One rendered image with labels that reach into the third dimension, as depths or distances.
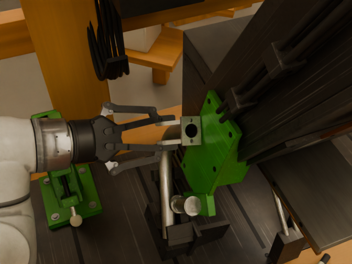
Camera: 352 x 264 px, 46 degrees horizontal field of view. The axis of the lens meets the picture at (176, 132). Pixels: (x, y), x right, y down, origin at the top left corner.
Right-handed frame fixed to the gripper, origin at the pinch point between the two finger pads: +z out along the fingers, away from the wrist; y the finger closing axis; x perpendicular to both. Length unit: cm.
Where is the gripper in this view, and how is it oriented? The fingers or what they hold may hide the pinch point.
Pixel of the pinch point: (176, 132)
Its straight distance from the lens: 79.0
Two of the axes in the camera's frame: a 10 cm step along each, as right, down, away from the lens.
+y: -0.8, -10.0, -0.3
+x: -4.3, 0.1, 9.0
